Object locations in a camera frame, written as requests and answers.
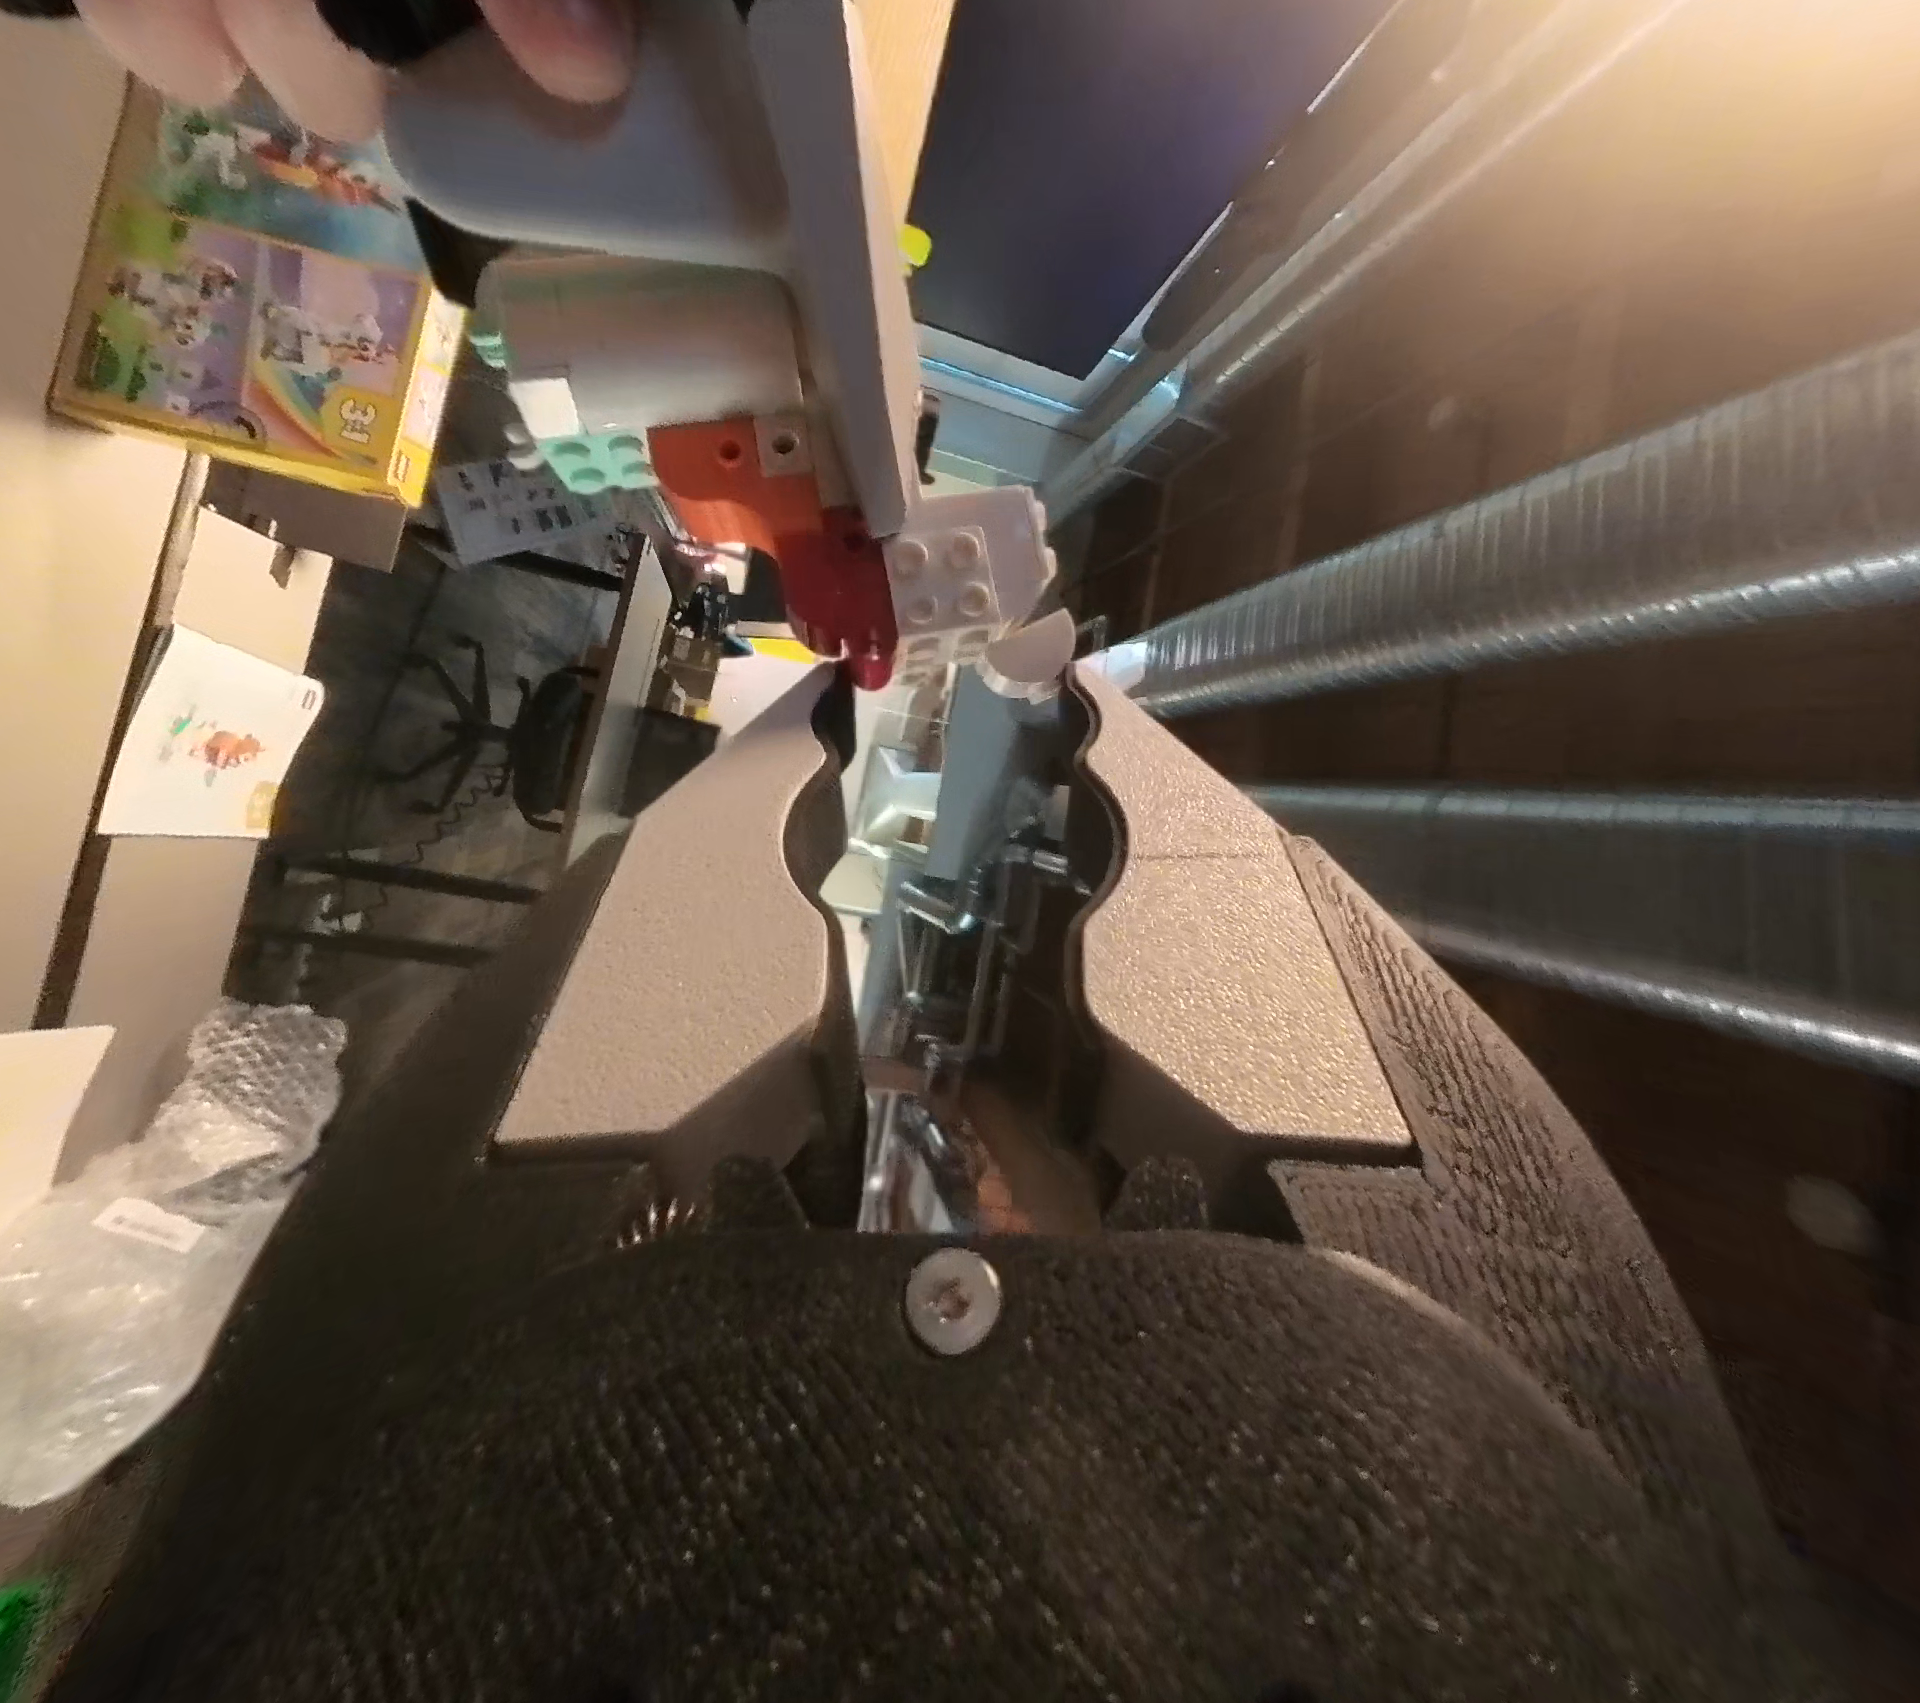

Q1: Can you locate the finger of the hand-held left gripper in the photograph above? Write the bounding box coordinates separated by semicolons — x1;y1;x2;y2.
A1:
746;0;931;537

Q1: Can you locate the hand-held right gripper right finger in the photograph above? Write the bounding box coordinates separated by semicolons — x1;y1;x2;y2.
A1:
1062;660;1424;1167

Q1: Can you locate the smooth metal pipe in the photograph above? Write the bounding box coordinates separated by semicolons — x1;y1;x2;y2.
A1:
1243;786;1920;1083

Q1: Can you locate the dark blue panel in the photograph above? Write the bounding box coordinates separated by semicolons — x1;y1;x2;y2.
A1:
904;0;1585;388

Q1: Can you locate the black office chair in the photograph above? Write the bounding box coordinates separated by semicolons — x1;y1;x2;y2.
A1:
364;635;606;836

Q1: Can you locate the printed paper sheet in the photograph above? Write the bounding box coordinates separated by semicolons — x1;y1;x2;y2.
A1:
434;455;620;567

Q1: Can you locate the white and red lego model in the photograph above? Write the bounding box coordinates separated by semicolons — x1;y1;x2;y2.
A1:
504;412;1080;703

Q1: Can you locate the ribbed metal air duct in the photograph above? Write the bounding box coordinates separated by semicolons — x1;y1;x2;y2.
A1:
1122;326;1920;726

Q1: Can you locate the clear plastic bubble bag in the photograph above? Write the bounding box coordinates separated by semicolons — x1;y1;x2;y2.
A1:
0;995;351;1514

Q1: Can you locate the white instruction booklet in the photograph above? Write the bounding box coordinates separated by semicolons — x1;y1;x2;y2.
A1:
96;621;329;843

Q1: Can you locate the yellow lego box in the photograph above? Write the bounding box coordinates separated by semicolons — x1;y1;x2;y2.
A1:
45;73;474;515

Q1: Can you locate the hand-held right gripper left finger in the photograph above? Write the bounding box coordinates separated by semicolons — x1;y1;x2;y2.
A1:
492;660;867;1167

